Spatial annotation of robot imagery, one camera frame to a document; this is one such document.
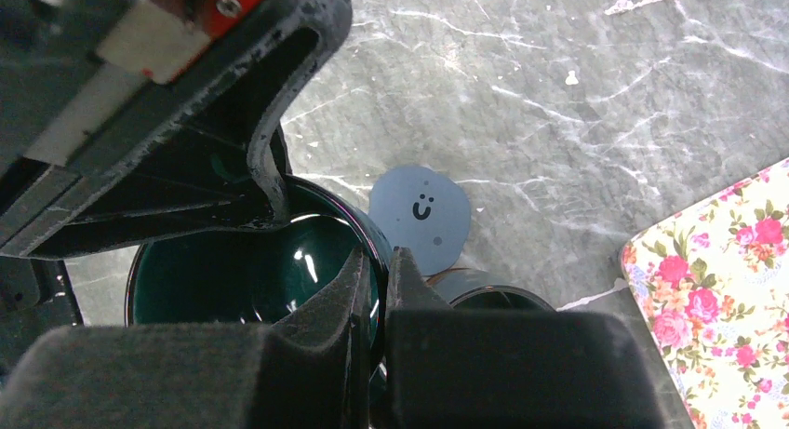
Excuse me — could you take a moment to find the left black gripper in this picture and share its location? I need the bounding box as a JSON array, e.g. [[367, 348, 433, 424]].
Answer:
[[0, 0, 354, 328]]

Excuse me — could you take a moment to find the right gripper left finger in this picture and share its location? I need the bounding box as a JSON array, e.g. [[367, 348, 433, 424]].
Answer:
[[1, 249, 371, 428]]

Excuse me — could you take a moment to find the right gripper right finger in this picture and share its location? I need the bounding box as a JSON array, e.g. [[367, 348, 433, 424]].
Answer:
[[385, 248, 666, 428]]

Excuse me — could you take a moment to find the grey mug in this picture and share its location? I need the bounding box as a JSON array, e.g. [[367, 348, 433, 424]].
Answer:
[[426, 268, 555, 312]]

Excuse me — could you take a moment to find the dark green mug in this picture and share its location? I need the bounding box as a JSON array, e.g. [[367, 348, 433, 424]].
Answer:
[[125, 175, 393, 400]]

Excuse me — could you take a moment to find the blue smiley coaster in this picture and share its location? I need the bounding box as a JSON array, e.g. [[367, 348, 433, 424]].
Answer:
[[368, 166, 471, 275]]

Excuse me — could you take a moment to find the floral tray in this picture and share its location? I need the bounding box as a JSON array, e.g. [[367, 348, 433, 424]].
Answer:
[[620, 161, 788, 428]]

